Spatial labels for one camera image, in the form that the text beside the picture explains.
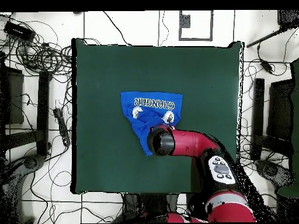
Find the blue printed t-shirt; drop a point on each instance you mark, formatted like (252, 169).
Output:
(144, 121)

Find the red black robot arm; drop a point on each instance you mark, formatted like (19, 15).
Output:
(191, 142)

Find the dark flat panel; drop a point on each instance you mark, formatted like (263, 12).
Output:
(14, 98)
(280, 109)

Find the dark green table cloth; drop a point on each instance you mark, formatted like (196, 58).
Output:
(105, 81)

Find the black upright bar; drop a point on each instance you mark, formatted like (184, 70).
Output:
(258, 116)
(43, 112)

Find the black power strip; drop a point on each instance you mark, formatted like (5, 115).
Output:
(62, 127)

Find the small dark box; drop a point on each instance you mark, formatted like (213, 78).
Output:
(185, 21)

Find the black stand leg with caster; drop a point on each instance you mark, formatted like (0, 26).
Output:
(271, 170)
(30, 163)

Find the black rod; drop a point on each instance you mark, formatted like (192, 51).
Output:
(264, 38)

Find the black speckled block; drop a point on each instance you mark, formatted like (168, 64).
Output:
(288, 18)

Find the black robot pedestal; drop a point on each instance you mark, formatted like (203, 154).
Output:
(149, 203)

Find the grey square frame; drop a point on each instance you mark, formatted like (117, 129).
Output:
(211, 25)

